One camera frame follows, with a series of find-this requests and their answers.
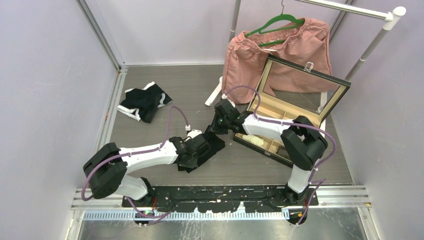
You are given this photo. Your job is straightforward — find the plain black underwear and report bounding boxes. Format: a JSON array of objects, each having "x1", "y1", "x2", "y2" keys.
[{"x1": 177, "y1": 124, "x2": 226, "y2": 173}]

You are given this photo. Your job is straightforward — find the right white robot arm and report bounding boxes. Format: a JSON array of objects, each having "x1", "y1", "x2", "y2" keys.
[{"x1": 209, "y1": 99, "x2": 328, "y2": 205}]

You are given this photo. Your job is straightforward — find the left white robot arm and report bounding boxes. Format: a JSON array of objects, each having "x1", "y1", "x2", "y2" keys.
[{"x1": 81, "y1": 130, "x2": 211, "y2": 207}]

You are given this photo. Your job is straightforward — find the cream rolled underwear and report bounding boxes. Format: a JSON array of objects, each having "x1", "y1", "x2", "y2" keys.
[{"x1": 242, "y1": 134, "x2": 264, "y2": 147}]

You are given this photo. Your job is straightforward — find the dark rolled underwear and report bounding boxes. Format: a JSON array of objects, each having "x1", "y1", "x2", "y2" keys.
[{"x1": 276, "y1": 145, "x2": 290, "y2": 159}]

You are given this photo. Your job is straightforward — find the black white-trimmed underwear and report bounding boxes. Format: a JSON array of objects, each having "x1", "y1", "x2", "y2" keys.
[{"x1": 117, "y1": 81, "x2": 173, "y2": 123}]

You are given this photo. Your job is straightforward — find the black compartment storage box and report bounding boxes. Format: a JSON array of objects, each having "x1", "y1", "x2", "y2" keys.
[{"x1": 232, "y1": 54, "x2": 352, "y2": 169}]

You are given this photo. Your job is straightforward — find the pink hanging shorts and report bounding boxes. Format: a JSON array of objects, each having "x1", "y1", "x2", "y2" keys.
[{"x1": 221, "y1": 18, "x2": 336, "y2": 104}]

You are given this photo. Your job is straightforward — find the green clothes hanger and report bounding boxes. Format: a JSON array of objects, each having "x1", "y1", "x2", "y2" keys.
[{"x1": 244, "y1": 0, "x2": 305, "y2": 49}]

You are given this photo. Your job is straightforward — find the white metal clothes rack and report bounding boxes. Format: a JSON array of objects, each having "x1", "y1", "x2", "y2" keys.
[{"x1": 204, "y1": 0, "x2": 407, "y2": 133}]

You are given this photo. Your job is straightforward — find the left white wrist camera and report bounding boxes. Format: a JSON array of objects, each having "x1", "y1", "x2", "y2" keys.
[{"x1": 185, "y1": 125, "x2": 203, "y2": 139}]

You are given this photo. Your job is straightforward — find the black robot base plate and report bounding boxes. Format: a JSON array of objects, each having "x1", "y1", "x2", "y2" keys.
[{"x1": 133, "y1": 185, "x2": 318, "y2": 213}]

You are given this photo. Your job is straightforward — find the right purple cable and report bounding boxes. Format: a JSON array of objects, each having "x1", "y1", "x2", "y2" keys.
[{"x1": 221, "y1": 85, "x2": 338, "y2": 226}]

